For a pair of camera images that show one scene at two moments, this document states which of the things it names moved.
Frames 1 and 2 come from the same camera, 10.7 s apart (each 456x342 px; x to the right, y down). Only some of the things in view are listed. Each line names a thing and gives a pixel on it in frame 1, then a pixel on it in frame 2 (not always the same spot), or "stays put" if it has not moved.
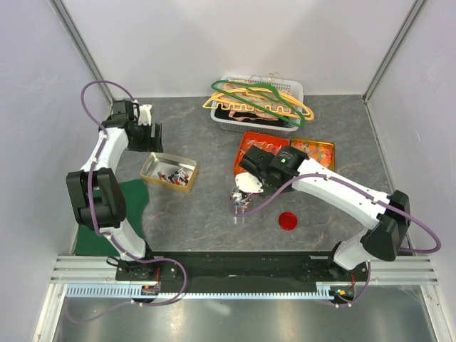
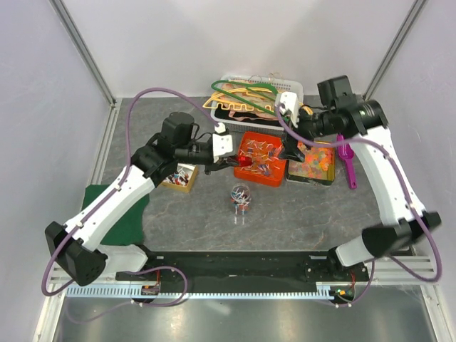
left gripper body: (142, 142) to (202, 159)
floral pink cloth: (246, 99) stays put
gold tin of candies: (177, 173) stays put
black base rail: (288, 268) stays put
